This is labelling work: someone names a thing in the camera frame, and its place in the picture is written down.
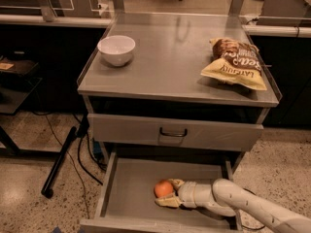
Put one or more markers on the closed grey drawer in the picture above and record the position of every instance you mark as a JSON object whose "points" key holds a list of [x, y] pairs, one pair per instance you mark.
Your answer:
{"points": [[141, 130]]}

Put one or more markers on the black metal stand leg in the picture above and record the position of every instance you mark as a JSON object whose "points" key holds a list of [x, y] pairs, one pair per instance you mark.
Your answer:
{"points": [[47, 187]]}

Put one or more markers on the black drawer handle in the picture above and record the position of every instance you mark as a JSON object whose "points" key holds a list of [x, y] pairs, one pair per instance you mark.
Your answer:
{"points": [[173, 134]]}

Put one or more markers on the white ceramic bowl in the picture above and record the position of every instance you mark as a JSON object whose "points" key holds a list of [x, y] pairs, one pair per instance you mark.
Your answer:
{"points": [[116, 50]]}

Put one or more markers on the grey metal cabinet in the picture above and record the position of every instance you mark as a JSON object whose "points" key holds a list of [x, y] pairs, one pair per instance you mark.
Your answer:
{"points": [[163, 78]]}

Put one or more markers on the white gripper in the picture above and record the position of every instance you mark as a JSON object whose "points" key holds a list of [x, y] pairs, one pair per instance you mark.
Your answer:
{"points": [[187, 192]]}

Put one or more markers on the yellow brown chip bag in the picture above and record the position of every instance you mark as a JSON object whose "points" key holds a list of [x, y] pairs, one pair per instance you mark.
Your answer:
{"points": [[235, 62]]}

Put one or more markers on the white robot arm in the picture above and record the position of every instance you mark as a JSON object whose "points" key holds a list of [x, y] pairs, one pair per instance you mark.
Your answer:
{"points": [[223, 197]]}

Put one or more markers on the dark side table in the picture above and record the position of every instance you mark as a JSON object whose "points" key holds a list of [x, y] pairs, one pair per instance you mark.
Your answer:
{"points": [[17, 82]]}

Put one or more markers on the open grey drawer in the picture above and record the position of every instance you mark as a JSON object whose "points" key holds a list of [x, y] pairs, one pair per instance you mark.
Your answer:
{"points": [[127, 200]]}

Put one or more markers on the orange fruit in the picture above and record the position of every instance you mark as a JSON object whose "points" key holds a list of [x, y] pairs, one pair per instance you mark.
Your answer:
{"points": [[163, 188]]}

